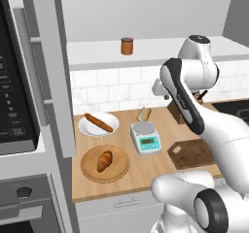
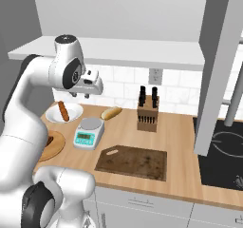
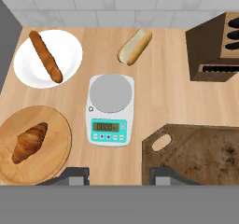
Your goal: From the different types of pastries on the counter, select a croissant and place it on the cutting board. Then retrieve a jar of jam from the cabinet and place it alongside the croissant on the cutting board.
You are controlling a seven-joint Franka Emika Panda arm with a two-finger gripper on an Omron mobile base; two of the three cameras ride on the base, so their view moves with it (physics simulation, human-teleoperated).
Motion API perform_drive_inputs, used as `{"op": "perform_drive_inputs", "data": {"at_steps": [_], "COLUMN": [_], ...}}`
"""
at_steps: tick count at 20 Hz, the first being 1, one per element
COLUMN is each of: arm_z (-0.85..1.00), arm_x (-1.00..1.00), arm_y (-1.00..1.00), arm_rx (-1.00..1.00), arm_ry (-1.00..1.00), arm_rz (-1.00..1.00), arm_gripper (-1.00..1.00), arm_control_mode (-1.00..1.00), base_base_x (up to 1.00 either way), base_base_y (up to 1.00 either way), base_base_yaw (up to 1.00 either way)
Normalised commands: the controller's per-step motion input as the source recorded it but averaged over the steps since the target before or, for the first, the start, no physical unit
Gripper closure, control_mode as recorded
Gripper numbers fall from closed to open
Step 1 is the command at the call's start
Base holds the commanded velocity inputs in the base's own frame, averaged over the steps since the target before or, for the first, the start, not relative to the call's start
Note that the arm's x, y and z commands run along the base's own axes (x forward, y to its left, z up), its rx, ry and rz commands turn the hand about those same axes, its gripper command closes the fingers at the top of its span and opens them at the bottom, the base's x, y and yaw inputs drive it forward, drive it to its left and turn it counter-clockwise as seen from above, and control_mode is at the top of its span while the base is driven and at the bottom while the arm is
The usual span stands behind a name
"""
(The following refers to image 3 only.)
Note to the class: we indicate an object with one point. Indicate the round wooden board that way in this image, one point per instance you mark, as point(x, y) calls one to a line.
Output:
point(53, 140)

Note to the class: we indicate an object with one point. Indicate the brown wooden knife block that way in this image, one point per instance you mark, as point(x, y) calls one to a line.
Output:
point(208, 50)

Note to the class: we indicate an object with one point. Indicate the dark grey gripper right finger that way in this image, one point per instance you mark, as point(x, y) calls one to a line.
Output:
point(163, 176)

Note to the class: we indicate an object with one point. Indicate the white kitchen scale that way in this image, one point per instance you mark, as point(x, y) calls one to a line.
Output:
point(110, 109)

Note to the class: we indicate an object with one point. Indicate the split hot dog bun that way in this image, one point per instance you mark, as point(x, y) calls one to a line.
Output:
point(136, 47)

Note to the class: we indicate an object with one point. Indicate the brown croissant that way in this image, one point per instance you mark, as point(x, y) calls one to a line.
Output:
point(29, 142)

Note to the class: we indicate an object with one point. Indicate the long brown baguette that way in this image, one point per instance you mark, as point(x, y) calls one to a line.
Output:
point(46, 56)

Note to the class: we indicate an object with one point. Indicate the dark brown cutting board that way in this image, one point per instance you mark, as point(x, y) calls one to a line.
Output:
point(199, 153)

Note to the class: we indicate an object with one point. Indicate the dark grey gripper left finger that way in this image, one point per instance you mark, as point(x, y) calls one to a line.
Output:
point(76, 176)

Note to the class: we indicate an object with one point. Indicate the grey appliance side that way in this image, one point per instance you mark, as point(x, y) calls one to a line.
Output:
point(7, 44)

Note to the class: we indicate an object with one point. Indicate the white round plate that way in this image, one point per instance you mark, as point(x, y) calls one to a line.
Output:
point(66, 54)

